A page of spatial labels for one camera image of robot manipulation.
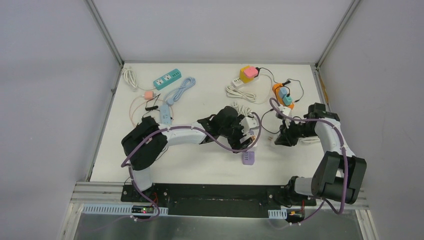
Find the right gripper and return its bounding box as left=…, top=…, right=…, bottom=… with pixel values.
left=275, top=117, right=318, bottom=147

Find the purple power strip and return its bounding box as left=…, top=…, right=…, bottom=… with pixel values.
left=241, top=151, right=255, bottom=166

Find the white cube socket adapter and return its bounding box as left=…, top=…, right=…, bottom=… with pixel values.
left=246, top=130, right=257, bottom=149

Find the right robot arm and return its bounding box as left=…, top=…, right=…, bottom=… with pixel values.
left=272, top=103, right=367, bottom=205

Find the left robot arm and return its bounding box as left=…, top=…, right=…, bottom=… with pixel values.
left=121, top=106, right=262, bottom=203

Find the teal plug adapter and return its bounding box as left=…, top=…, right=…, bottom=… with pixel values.
left=282, top=95, right=293, bottom=106

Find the yellow pink cube socket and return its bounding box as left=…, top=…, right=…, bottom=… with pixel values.
left=239, top=65, right=259, bottom=84

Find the small pink plug charger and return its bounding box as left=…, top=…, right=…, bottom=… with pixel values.
left=143, top=91, right=156, bottom=101

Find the orange power strip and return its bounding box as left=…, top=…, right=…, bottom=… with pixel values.
left=272, top=83, right=295, bottom=110

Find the white usb power strip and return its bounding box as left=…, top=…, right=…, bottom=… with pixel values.
left=231, top=77, right=245, bottom=89

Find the light blue power strip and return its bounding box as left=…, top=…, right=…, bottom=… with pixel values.
left=158, top=104, right=173, bottom=125

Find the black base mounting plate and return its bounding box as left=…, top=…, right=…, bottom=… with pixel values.
left=120, top=183, right=317, bottom=218

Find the teal power strip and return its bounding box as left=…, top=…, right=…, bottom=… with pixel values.
left=153, top=68, right=182, bottom=91

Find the white coiled cable right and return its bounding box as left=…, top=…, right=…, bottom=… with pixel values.
left=299, top=136, right=322, bottom=145

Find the white coiled cable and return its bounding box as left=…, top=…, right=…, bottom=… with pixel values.
left=299, top=136, right=322, bottom=145
left=122, top=67, right=139, bottom=90
left=225, top=85, right=258, bottom=104

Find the black usb cable loop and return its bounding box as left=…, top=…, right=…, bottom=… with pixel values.
left=260, top=109, right=282, bottom=135

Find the white cable of purple strip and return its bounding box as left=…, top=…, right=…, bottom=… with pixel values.
left=230, top=101, right=254, bottom=117

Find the white coiled cable centre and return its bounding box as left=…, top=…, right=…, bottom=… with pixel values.
left=225, top=85, right=258, bottom=104

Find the light blue coiled cable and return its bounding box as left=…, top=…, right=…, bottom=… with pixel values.
left=163, top=77, right=197, bottom=107

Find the white coiled cable left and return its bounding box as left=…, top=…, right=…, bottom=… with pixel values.
left=122, top=67, right=139, bottom=90

